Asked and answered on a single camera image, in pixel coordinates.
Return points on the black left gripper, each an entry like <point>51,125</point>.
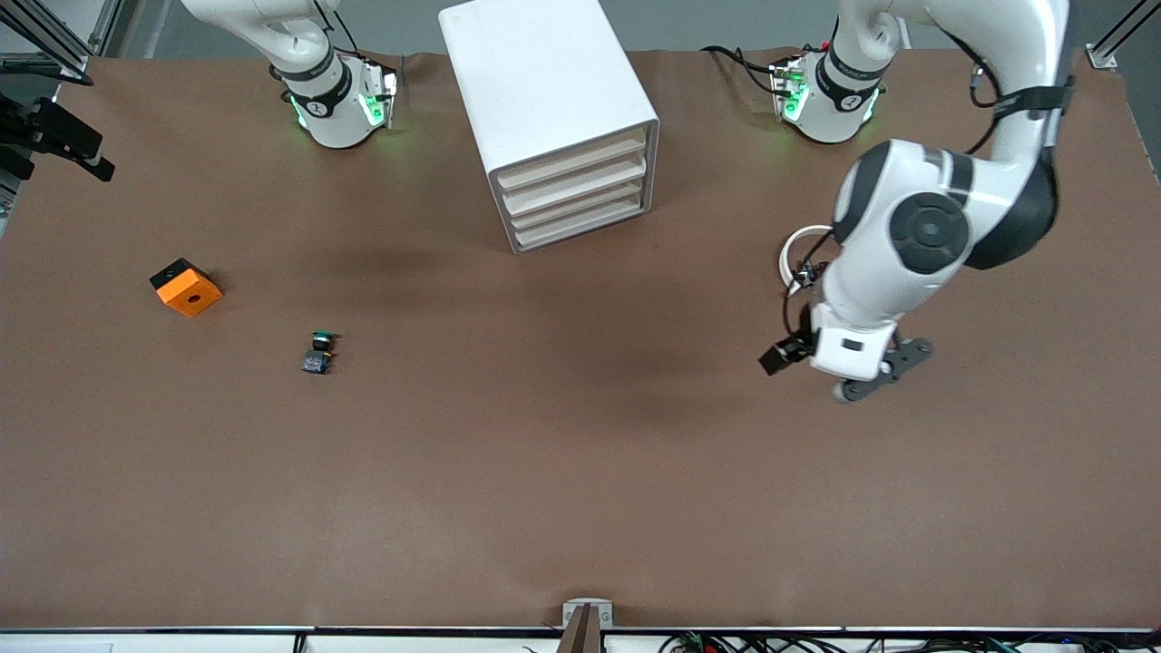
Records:
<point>791,350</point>

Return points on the orange and black cube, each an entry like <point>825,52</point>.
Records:
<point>189,292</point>

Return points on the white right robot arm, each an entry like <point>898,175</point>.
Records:
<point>319,102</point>

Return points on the aluminium frame profile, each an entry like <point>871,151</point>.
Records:
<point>45,36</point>
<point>1120,32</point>

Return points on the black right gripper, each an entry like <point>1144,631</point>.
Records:
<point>36,128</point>

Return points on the grey metal edge bracket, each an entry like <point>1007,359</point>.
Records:
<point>588,611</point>

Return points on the green push button switch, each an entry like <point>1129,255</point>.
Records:
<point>318,354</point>

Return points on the white drawer cabinet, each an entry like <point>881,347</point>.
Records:
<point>544,82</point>

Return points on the brown table mat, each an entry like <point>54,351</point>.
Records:
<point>580,472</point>

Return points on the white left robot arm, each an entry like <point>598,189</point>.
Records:
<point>925,227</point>

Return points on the brown narrow strip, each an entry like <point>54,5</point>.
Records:
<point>580,635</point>

